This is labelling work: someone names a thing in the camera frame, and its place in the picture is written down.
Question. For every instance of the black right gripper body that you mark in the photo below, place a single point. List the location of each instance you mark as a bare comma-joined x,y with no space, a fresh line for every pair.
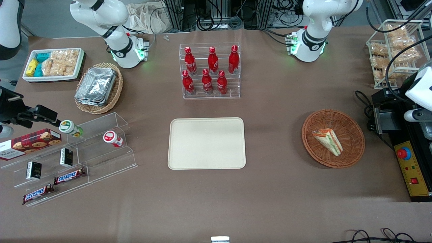
7,108

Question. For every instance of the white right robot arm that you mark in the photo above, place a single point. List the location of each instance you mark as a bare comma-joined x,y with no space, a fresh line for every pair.
116,23

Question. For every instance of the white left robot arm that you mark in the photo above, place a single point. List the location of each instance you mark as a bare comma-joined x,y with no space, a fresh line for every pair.
314,20

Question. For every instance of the white rectangular snack tray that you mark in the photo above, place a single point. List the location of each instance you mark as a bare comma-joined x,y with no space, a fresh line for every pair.
79,64

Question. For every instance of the light wicker basket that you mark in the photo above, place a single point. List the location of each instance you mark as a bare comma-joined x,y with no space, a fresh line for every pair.
114,94

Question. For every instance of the beige plastic tray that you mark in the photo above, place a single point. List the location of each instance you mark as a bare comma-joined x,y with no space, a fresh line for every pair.
206,143

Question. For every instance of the triangular wrapped sandwich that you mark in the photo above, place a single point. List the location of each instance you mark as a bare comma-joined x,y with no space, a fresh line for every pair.
329,141

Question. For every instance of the brown wicker basket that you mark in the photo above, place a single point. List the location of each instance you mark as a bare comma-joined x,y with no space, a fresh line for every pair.
351,141

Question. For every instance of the red tartan cookie box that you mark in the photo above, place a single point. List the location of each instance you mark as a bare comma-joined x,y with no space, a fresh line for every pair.
32,143

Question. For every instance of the green lid yogurt cup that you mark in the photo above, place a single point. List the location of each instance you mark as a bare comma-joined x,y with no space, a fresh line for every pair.
67,127

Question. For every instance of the teal snack packet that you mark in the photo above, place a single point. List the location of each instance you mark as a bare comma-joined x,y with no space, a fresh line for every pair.
43,56
38,70

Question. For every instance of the yellow snack packet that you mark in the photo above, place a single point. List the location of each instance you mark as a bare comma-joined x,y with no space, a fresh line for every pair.
32,66

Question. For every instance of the small black box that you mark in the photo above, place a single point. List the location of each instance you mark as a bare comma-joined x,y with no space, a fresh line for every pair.
66,157
33,170

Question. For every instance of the clear bag of crackers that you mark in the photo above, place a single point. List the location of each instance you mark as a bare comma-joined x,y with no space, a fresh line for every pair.
71,60
60,64
48,67

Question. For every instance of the stack of foil trays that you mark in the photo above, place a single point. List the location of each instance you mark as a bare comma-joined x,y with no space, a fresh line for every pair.
96,86

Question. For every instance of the Snickers bar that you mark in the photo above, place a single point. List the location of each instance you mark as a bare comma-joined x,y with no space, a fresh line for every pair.
37,194
69,176

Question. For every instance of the red lid yogurt cup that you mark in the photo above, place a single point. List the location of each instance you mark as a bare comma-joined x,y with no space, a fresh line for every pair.
109,137

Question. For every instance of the clear acrylic stepped shelf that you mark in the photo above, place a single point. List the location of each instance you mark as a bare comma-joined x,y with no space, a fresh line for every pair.
104,162

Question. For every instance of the beige cloth bag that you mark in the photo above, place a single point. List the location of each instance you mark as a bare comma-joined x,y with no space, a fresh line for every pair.
152,18

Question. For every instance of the red cola bottle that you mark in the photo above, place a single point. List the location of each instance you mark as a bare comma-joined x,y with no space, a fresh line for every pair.
212,62
233,60
187,83
190,62
207,82
221,83

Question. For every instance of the clear acrylic bottle rack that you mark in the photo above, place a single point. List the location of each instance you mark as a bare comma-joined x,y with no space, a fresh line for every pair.
233,91

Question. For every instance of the clear bag of fried snacks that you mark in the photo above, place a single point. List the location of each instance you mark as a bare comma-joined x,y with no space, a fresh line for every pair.
396,31
403,42
379,75
379,62
378,49
410,54

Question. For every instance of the red emergency stop button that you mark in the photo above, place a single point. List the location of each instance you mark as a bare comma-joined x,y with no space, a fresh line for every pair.
402,153

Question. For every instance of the black and yellow control box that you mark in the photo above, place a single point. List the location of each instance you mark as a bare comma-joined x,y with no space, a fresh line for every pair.
410,179

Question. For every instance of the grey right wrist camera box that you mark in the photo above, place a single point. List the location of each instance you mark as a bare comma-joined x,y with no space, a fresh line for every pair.
5,131

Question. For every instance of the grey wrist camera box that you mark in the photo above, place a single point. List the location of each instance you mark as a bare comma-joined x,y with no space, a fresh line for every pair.
416,115
5,131

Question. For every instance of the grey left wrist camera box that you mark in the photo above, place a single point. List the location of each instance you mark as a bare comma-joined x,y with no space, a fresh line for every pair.
416,115

